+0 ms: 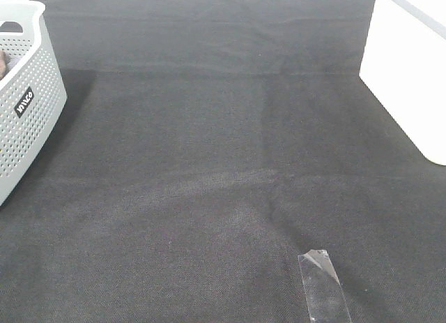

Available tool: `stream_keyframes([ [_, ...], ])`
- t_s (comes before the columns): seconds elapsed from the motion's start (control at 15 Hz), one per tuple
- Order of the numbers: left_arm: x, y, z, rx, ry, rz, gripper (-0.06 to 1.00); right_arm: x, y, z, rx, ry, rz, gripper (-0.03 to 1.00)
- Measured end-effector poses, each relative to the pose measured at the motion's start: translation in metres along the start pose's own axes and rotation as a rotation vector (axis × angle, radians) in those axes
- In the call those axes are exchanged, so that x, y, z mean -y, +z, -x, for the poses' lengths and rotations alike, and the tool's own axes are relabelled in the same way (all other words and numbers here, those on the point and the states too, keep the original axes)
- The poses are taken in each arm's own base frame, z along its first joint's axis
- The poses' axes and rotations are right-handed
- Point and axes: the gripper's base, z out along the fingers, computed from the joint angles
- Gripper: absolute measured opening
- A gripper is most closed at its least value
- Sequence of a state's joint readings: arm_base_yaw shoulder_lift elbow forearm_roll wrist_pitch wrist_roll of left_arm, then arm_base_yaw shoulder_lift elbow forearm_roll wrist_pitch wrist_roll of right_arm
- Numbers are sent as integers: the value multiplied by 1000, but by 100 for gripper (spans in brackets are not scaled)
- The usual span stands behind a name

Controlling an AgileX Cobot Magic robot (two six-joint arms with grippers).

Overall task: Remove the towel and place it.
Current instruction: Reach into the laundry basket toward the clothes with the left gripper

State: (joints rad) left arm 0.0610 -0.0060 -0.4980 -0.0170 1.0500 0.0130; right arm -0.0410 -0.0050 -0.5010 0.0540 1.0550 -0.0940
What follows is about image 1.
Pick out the brown towel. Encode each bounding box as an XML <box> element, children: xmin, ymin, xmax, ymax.
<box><xmin>0</xmin><ymin>50</ymin><xmax>10</xmax><ymax>80</ymax></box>

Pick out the black table cloth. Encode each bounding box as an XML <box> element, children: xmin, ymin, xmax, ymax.
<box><xmin>1</xmin><ymin>0</ymin><xmax>445</xmax><ymax>322</ymax></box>

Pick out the clear tape strip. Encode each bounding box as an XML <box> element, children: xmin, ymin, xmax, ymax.
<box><xmin>298</xmin><ymin>250</ymin><xmax>351</xmax><ymax>323</ymax></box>

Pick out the grey perforated laundry basket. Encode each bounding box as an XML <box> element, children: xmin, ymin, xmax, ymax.
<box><xmin>1</xmin><ymin>1</ymin><xmax>67</xmax><ymax>201</ymax></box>

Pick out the white basket with grey rim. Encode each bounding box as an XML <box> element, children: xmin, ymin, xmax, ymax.
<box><xmin>359</xmin><ymin>0</ymin><xmax>445</xmax><ymax>165</ymax></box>

